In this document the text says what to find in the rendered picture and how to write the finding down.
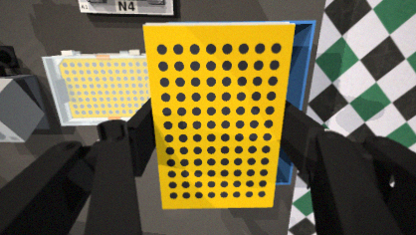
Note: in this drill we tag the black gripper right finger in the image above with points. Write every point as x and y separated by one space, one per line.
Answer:
345 201

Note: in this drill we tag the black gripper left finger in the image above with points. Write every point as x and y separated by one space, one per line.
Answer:
33 202

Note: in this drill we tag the yellow plate with grid of dark holes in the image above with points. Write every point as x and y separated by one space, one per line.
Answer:
218 93

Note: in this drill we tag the blue box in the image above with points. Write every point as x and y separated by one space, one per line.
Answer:
302 47

